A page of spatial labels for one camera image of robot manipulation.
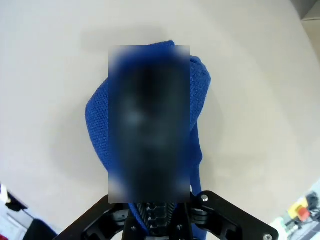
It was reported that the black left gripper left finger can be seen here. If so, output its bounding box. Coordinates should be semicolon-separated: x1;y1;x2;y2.
57;194;136;240

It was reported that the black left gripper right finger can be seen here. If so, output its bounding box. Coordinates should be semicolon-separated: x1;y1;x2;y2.
174;190;280;240

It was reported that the blue zipper pouch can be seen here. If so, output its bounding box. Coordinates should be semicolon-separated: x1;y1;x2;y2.
84;39;212;240

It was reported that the yellow emergency stop button box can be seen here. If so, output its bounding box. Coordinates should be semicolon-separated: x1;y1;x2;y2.
287;197;311;224

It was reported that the dark navy and white object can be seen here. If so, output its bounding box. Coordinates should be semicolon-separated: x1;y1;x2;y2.
0;183;60;240

